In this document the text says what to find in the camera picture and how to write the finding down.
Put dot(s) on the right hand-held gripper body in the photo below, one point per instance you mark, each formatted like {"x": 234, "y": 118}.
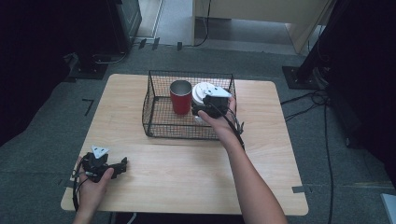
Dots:
{"x": 218, "y": 104}

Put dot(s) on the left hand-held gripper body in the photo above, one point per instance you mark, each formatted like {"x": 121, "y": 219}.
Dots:
{"x": 95, "y": 165}

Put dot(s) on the white lidded cup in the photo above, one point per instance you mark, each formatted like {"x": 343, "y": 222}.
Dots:
{"x": 200, "y": 91}

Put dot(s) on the person's right hand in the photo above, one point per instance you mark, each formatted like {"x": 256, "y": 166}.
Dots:
{"x": 224, "y": 129}

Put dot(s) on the person's left hand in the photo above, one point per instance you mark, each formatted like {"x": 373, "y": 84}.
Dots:
{"x": 91, "y": 194}

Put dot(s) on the red cup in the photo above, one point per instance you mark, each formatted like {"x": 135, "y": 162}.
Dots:
{"x": 181, "y": 98}

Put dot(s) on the beige furniture panel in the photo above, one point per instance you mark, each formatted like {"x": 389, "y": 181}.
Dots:
{"x": 255, "y": 9}

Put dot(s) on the dark cabinet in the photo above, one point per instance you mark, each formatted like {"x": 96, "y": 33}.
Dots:
{"x": 124, "y": 25}

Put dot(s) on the white box corner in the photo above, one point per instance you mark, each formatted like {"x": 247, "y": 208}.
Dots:
{"x": 389, "y": 208}

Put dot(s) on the black stand base plate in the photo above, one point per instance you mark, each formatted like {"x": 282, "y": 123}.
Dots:
{"x": 299, "y": 77}
{"x": 88, "y": 70}

